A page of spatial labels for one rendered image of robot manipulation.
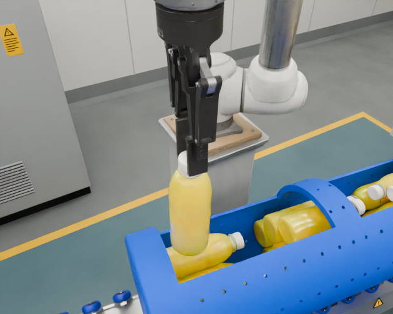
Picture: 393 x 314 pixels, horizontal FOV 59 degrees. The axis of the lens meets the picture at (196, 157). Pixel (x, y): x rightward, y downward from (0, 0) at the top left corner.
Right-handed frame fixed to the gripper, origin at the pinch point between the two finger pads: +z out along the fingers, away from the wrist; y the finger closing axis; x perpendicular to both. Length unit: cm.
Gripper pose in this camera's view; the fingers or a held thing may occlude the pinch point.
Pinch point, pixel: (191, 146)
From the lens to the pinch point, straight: 50.9
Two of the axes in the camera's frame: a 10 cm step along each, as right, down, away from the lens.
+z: 0.0, 7.6, 6.5
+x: 9.3, -2.4, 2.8
